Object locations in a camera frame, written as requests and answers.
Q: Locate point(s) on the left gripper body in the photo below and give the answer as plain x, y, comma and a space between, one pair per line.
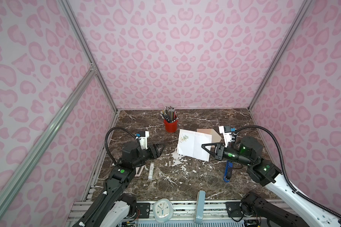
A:
144, 155

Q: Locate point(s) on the blue stapler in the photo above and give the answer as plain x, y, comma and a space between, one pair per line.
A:
228, 172

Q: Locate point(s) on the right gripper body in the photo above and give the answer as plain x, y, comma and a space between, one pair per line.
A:
232, 154

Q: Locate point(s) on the pink envelope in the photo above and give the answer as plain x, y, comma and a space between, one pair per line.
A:
216, 138

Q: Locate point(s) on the aluminium frame rail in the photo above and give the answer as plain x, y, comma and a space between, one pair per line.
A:
182, 210

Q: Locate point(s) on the coloured pencils bunch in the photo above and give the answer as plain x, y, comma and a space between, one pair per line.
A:
169, 114

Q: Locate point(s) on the white glue stick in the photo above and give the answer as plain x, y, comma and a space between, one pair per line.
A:
151, 171

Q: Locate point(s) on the pink calculator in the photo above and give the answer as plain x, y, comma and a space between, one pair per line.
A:
139, 171

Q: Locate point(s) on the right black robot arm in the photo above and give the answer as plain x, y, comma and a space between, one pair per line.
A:
262, 171

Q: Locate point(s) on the light blue phone stand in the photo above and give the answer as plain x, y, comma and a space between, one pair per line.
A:
199, 210

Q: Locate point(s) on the red pencil cup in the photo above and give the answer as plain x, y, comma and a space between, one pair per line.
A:
171, 127

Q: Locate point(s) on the white letter paper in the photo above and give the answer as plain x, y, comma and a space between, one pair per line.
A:
190, 142

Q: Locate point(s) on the white alarm clock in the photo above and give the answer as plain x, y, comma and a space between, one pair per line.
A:
163, 210

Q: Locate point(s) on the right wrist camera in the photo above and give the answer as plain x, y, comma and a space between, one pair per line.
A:
228, 134

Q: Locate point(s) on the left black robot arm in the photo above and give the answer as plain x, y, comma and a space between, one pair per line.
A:
113, 193

